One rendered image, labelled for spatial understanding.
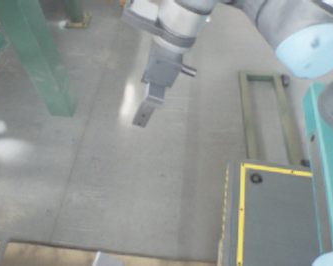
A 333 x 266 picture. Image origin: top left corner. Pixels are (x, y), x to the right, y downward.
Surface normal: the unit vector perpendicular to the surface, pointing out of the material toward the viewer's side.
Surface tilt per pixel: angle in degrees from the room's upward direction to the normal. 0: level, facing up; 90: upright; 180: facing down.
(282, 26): 69
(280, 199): 0
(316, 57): 90
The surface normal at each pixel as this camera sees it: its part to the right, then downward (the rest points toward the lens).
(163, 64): -0.05, 0.73
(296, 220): -0.02, -0.58
